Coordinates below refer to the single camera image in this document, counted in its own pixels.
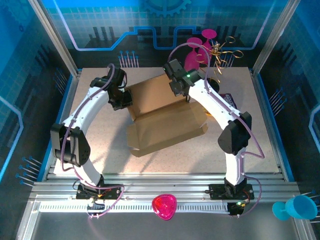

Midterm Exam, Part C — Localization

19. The brown cardboard paper box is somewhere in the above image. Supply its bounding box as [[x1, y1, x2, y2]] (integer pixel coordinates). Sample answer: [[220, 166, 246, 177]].
[[125, 72, 210, 158]]

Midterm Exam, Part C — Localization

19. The small black circuit box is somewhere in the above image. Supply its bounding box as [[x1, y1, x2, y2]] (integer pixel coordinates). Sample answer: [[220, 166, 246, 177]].
[[228, 202, 245, 217]]

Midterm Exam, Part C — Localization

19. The pink plastic wine glass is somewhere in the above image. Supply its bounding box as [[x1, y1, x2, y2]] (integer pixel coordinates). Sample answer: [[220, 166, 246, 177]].
[[184, 36, 203, 72], [197, 28, 218, 65]]

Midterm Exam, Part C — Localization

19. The purple candy bag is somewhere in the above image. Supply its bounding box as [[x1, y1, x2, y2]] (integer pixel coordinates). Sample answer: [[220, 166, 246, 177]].
[[204, 92, 241, 117]]

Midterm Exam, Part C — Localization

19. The pink triangular plastic dish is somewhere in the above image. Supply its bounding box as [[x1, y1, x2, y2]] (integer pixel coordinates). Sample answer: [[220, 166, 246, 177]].
[[151, 193, 178, 221]]

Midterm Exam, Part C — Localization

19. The blue plastic goblet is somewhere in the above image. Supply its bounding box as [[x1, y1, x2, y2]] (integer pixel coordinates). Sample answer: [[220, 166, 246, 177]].
[[271, 194, 319, 221]]

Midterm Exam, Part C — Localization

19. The gold wire stand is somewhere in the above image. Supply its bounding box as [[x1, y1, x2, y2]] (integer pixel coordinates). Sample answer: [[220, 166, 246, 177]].
[[194, 36, 245, 85]]

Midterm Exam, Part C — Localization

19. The aluminium frame rail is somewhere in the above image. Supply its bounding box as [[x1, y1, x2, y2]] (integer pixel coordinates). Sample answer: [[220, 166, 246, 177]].
[[29, 173, 301, 201]]

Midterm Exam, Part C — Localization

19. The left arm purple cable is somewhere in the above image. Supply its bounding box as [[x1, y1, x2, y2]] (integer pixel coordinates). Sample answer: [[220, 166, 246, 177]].
[[57, 62, 126, 220]]

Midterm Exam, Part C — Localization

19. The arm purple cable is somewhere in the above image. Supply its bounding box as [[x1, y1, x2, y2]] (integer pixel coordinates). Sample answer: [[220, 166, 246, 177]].
[[167, 42, 266, 218], [57, 62, 126, 220]]

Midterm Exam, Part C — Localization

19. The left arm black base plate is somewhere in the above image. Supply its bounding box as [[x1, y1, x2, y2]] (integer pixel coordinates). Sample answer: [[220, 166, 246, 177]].
[[76, 183, 122, 200]]

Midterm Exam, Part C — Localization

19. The aluminium frame post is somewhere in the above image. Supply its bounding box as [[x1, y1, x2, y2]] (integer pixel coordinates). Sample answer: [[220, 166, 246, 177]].
[[252, 0, 301, 73], [28, 0, 81, 76]]

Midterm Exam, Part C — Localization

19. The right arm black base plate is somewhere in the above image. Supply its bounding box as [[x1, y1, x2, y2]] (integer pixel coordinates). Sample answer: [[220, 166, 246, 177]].
[[209, 183, 255, 200]]

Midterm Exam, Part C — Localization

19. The white slotted cable duct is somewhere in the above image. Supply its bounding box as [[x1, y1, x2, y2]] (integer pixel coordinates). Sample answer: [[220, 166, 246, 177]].
[[38, 201, 231, 214]]

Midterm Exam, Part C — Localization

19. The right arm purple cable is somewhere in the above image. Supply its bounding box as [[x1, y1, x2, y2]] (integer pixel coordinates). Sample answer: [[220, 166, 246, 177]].
[[167, 42, 266, 218]]

